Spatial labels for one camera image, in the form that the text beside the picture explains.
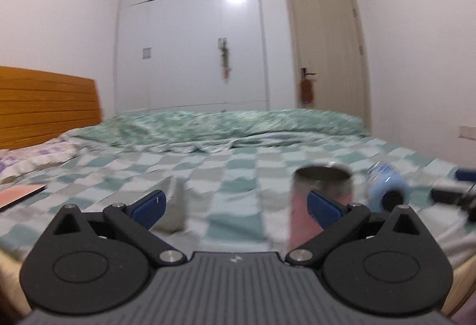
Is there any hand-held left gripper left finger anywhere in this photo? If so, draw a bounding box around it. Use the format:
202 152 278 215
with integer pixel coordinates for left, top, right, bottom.
35 190 187 268

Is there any green checkered bedsheet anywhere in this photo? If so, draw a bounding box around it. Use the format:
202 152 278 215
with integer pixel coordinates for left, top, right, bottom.
0 135 476 266

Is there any green hanging ornament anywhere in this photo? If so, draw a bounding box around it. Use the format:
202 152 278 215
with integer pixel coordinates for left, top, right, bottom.
219 41 232 80

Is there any light blue bottle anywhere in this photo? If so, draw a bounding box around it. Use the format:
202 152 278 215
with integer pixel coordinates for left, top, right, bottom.
364 161 410 213

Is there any wooden bed headboard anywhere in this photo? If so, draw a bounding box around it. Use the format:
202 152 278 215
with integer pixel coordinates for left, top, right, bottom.
0 66 103 151

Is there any beige wooden door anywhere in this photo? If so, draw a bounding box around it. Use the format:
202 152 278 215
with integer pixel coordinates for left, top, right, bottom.
284 0 372 134

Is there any purple floral pillow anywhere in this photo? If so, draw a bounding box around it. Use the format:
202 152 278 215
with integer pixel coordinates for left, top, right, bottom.
0 141 79 184

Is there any white wardrobe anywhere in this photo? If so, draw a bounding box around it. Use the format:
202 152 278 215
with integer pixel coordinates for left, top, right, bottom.
113 0 270 115

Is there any pink cup with steel rim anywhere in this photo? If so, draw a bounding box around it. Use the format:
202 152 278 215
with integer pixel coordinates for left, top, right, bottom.
289 161 354 252

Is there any pink book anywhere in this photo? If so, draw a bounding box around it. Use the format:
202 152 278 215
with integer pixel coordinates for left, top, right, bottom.
0 184 47 213

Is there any red hanging ornament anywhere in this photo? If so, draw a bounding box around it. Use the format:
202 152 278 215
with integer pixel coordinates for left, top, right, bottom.
298 79 316 108

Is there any green patterned quilt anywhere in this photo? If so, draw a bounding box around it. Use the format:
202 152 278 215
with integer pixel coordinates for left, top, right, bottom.
69 108 369 154

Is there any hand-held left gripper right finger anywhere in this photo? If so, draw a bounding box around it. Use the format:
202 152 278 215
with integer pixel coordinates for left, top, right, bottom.
284 190 429 268

